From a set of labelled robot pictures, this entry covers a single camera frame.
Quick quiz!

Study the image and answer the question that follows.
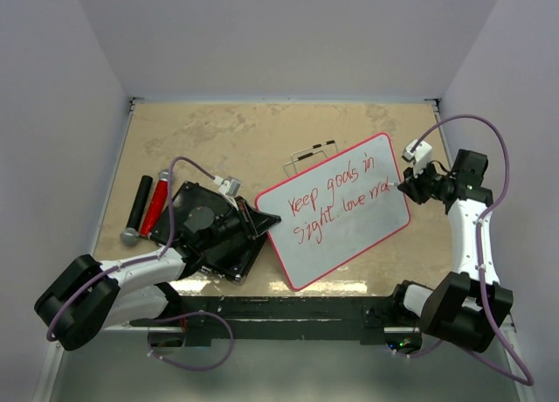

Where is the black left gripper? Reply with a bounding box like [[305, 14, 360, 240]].
[[200, 197, 280, 252]]

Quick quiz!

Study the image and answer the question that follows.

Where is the pink framed whiteboard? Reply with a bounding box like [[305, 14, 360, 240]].
[[255, 133, 411, 290]]

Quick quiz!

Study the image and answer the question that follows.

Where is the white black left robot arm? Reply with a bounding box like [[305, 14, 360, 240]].
[[34, 198, 281, 350]]

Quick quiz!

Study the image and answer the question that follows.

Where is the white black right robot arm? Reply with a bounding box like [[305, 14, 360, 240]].
[[389, 142, 514, 353]]

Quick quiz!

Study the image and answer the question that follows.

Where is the red microphone silver head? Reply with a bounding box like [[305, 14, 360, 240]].
[[120, 169, 172, 247]]

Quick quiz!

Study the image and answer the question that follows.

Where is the black microphone tube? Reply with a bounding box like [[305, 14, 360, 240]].
[[126, 175, 153, 231]]

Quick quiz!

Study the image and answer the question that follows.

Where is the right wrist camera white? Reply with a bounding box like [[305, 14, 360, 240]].
[[402, 140, 432, 177]]

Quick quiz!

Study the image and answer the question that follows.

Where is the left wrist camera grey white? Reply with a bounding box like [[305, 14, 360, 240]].
[[213, 176, 241, 200]]

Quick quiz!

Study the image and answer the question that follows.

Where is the wire whiteboard stand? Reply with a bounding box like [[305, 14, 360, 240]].
[[283, 139, 340, 178]]

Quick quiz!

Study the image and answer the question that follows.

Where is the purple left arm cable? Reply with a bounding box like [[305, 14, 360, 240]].
[[45, 156, 235, 371]]

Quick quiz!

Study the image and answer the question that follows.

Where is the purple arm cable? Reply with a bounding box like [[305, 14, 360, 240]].
[[412, 114, 535, 386], [45, 156, 235, 371]]

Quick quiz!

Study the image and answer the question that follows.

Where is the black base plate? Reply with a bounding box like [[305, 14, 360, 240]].
[[131, 296, 424, 354]]

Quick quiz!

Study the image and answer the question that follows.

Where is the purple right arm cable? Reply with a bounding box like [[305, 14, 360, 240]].
[[412, 114, 535, 386]]

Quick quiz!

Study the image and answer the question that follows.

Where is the aluminium frame rail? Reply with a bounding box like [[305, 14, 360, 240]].
[[31, 96, 145, 401]]

